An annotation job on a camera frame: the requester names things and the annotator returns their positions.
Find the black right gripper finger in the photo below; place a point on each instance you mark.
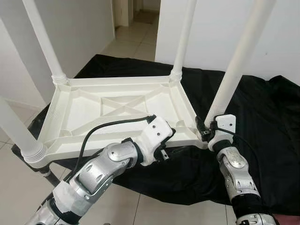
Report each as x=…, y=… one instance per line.
x=199, y=125

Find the white plastic table leg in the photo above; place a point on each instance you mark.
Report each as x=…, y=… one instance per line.
x=239, y=56
x=42, y=37
x=185, y=33
x=16, y=131

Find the white plastic table top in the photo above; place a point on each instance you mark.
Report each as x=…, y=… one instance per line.
x=75, y=108

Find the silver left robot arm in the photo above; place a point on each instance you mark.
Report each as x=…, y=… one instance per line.
x=93, y=173

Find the black fabric table cover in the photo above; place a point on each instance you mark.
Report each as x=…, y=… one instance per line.
x=262, y=140

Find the black metal table leg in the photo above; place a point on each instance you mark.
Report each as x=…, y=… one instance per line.
x=51, y=177

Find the pink plastic stool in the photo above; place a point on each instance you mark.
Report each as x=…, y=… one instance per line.
x=288, y=221

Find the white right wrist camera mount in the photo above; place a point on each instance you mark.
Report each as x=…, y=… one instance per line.
x=225, y=123

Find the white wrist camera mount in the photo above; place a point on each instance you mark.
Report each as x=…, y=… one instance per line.
x=225, y=123
x=157, y=133

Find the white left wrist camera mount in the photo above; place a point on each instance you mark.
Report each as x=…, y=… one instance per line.
x=157, y=133

